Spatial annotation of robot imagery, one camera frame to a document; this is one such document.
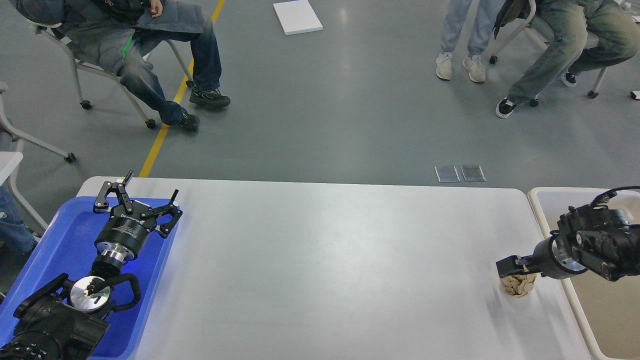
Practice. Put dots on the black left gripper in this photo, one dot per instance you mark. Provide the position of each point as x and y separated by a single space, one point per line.
124 229

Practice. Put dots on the blue plastic tray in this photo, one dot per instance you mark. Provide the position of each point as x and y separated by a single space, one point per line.
68 247

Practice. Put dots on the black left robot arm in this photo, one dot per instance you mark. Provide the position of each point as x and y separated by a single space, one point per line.
86 291

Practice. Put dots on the brown paper ball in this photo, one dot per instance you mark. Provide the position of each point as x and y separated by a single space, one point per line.
519 285

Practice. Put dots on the white chair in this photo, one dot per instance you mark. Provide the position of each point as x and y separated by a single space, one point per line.
78 60
541 32
19 137

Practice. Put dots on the right floor outlet plate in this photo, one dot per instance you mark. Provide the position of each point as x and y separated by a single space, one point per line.
473 173

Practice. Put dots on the left floor outlet plate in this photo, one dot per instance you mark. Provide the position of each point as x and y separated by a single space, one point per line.
447 174

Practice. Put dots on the beige plastic bin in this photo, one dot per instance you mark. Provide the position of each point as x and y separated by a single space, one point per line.
609 311

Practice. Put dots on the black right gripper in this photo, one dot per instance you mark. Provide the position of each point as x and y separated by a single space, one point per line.
548 258

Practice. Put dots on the seated person in dark jeans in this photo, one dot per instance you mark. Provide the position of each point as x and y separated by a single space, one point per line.
117 34

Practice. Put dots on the floor outlet plate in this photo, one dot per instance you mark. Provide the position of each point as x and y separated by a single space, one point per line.
473 173
447 174

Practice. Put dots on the white chair right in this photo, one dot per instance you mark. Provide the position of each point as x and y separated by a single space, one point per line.
541 32

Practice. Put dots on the person at left edge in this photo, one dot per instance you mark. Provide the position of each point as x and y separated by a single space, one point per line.
13 231

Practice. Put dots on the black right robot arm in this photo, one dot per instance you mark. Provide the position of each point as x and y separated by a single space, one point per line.
591 237

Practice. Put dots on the white flat box on floor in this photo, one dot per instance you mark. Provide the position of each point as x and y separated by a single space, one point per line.
297 17

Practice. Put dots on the white chair far left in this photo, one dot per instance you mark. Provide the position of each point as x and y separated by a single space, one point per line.
19 137

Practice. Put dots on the seated person green trousers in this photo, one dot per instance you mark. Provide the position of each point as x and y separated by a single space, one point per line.
566 56

